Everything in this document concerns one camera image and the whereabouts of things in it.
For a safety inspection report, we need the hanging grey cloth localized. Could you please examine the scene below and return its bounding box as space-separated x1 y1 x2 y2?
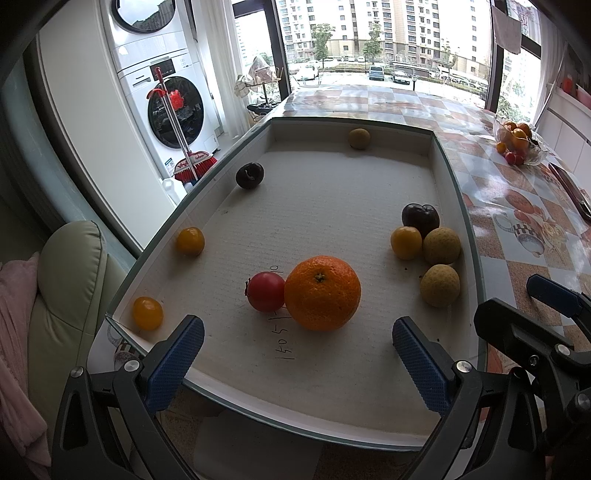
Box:
490 4 522 55

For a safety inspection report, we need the pale green leather sofa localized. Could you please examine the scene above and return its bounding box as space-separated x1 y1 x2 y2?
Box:
28 219 139 439

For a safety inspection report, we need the glass bowl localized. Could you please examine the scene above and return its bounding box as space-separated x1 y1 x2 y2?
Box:
493 116 549 167

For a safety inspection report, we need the tall white cabinet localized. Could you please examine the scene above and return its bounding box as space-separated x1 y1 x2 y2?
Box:
34 0 185 252

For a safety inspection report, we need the yellow tomato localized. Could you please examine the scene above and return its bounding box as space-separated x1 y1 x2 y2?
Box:
176 226 206 257
132 296 164 331
390 226 423 260

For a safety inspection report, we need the black phone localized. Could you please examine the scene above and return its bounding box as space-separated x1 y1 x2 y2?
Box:
549 162 591 214

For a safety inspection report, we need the red broom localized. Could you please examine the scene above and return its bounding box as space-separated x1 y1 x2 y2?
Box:
147 67 219 183

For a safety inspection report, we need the white shallow tray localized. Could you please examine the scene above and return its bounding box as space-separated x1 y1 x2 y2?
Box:
105 116 483 450

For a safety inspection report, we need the white plastic jug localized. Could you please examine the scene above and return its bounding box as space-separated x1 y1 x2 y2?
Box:
161 178 183 204

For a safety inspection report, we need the pink blanket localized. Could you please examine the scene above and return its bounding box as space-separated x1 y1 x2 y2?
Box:
0 251 51 467

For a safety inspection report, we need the white curtain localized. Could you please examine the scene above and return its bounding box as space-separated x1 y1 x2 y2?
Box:
194 0 252 139

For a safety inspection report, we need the white washing machine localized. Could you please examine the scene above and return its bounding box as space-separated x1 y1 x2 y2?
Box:
115 44 221 178

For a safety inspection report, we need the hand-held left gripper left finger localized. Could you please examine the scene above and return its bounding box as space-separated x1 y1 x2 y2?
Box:
52 316 205 480

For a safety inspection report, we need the dark plum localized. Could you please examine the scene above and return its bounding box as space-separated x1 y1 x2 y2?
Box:
401 202 440 237
235 162 265 190

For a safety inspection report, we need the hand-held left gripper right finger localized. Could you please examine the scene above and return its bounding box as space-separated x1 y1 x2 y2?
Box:
392 316 548 480

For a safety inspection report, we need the white side cabinet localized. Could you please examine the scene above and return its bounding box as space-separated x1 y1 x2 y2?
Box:
538 85 591 185

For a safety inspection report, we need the white tumble dryer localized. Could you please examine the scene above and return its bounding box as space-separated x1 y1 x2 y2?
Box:
99 0 190 75

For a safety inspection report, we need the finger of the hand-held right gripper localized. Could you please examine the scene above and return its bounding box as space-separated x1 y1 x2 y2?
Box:
474 298 591 457
527 274 591 320

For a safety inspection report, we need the large orange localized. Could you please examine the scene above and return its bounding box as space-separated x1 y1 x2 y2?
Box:
284 255 362 332

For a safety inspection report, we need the tiered wire rack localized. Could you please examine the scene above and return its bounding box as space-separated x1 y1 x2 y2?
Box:
233 53 289 123

